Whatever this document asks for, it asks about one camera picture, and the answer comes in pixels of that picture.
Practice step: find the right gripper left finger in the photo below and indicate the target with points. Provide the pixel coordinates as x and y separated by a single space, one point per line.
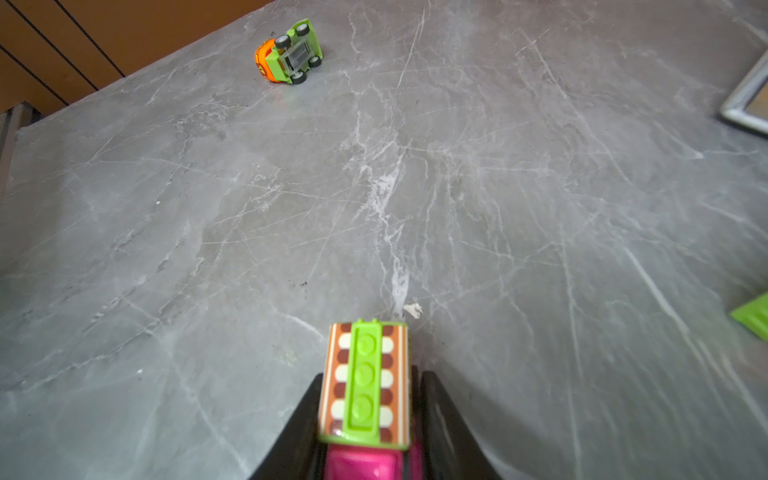
297 453

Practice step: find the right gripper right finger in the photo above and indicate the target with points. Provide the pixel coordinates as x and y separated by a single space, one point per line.
444 447

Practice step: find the pink toy truck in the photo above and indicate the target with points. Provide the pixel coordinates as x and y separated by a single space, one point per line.
366 416

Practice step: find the white wire wooden shelf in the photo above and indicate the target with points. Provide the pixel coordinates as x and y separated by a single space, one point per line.
746 106

